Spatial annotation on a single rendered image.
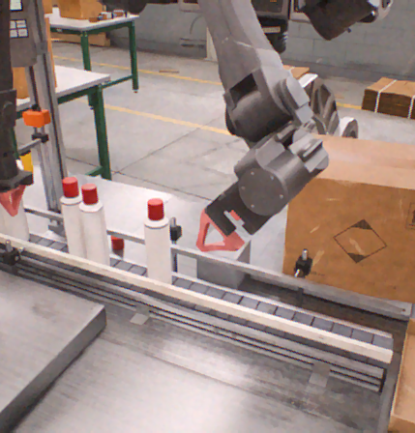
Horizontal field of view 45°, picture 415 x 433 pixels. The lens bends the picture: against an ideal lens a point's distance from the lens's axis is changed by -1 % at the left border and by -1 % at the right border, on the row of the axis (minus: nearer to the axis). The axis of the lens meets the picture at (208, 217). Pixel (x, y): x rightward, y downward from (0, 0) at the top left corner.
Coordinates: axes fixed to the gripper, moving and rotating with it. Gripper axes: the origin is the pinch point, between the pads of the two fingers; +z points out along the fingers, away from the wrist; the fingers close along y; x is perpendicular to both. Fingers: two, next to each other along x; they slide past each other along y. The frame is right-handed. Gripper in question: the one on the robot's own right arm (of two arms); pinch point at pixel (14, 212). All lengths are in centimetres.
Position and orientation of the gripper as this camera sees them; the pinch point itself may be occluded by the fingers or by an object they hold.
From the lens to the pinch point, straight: 117.5
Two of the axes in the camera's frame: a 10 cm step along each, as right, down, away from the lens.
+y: 9.0, 2.1, -3.8
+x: 4.3, -4.5, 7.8
